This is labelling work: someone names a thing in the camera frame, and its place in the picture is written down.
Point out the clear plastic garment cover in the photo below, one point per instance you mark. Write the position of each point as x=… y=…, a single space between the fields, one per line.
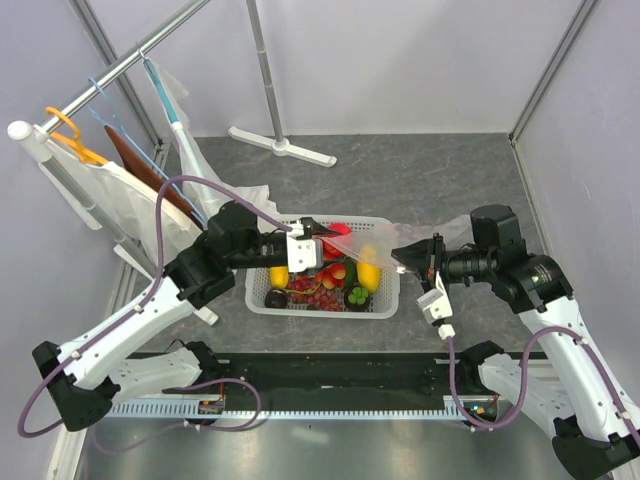
x=256 y=195

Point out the white plastic basket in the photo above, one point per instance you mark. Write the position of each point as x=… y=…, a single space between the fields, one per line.
x=383 y=305

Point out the orange hanger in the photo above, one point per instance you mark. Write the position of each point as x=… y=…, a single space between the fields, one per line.
x=84 y=154

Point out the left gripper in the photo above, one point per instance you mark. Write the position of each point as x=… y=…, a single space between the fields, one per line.
x=315 y=228

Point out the clear zip top bag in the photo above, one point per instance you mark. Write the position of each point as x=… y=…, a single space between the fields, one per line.
x=387 y=236

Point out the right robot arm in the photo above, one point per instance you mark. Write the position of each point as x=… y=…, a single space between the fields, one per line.
x=561 y=382

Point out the red lychee bunch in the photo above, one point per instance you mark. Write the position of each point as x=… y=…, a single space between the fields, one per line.
x=330 y=277

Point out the rack pole with white foot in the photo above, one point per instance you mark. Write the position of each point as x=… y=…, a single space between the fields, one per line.
x=278 y=144

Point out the white garment bag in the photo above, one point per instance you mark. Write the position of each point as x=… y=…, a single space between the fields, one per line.
x=130 y=204

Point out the light blue cable duct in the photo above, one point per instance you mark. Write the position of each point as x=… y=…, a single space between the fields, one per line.
x=196 y=408

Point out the dark mangosteen left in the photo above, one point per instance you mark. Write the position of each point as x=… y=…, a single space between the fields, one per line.
x=276 y=299

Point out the silver clothes rack rail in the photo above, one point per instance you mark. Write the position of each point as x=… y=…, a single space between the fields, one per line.
x=118 y=66

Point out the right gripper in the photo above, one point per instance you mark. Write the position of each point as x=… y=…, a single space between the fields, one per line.
x=419 y=255

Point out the brown wooden hanger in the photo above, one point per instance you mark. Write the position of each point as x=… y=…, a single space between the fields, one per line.
x=135 y=165

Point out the mangosteen with green calyx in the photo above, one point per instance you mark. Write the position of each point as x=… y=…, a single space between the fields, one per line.
x=357 y=299

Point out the green leaf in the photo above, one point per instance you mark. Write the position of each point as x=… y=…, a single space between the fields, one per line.
x=350 y=278

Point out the blue wire hanger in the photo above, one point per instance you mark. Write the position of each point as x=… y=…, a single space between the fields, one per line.
x=118 y=126

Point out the yellow mango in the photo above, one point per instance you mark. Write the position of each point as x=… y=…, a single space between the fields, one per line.
x=279 y=277
x=368 y=271

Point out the teal and white hanger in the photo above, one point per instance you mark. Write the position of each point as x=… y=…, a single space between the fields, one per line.
x=200 y=195

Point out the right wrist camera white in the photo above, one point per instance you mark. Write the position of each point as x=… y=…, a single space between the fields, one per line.
x=436 y=308

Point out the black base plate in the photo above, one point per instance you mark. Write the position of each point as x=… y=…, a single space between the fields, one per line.
x=329 y=381

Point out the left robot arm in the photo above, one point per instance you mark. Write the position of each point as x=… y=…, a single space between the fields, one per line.
x=89 y=375

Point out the purple grape bunch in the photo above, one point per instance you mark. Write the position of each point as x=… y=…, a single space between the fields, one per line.
x=314 y=296

